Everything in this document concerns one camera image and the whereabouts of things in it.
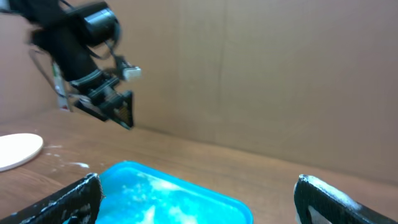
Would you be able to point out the teal plastic tray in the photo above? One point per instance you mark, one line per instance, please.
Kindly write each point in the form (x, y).
(135, 193)

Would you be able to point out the white plate bottom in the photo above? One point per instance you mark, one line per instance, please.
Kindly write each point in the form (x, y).
(18, 149)

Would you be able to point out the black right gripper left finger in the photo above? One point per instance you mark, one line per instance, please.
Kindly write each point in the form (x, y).
(78, 202)

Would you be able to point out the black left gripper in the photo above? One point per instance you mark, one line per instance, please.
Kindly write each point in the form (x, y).
(97, 97)

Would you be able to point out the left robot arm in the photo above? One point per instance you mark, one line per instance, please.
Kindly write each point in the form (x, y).
(81, 41)

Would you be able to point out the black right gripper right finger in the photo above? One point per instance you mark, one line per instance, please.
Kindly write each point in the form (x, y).
(319, 202)

